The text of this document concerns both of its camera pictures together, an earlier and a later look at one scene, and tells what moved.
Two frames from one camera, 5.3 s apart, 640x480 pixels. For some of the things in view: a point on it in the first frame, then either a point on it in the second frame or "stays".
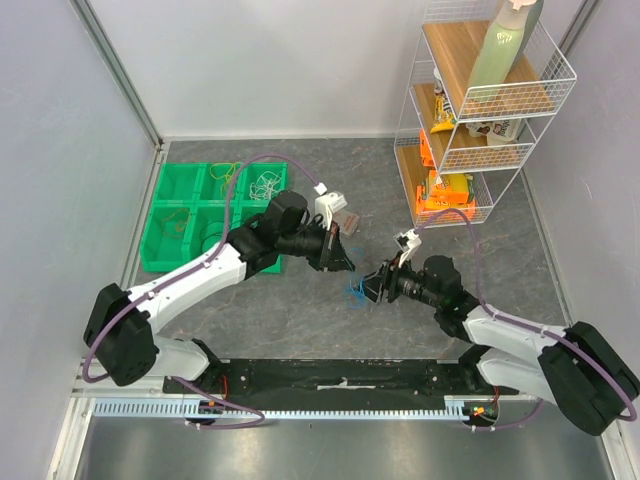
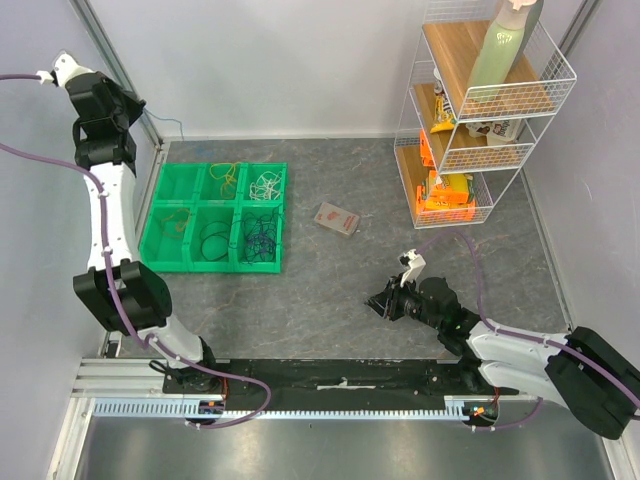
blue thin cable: [356, 292] → [173, 119]
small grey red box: [347, 222] stays
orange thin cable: [181, 234] stays
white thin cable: [266, 186] stays
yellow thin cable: [225, 176] stays
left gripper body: [327, 240] → [127, 110]
